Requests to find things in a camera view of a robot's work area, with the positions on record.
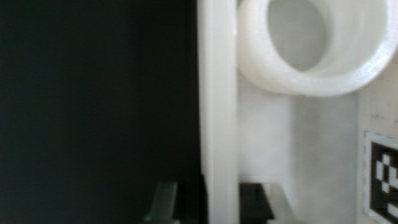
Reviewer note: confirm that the white desk tabletop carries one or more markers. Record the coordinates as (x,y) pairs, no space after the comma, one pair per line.
(299,108)

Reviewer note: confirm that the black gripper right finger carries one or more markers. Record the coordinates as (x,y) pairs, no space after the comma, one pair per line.
(254,207)

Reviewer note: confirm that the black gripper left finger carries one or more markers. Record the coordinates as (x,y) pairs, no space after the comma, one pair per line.
(174,205)

